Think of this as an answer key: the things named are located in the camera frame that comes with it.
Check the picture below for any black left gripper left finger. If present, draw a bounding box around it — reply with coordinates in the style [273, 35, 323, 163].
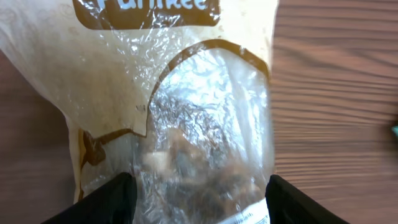
[43, 172, 137, 224]

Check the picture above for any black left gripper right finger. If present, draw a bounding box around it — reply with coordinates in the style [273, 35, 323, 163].
[265, 175, 348, 224]

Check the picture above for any brown teal snack bag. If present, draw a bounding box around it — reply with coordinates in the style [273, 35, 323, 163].
[1, 0, 278, 223]

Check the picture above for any mint green wipes pack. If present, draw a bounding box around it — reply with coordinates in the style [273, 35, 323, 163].
[391, 126, 398, 138]

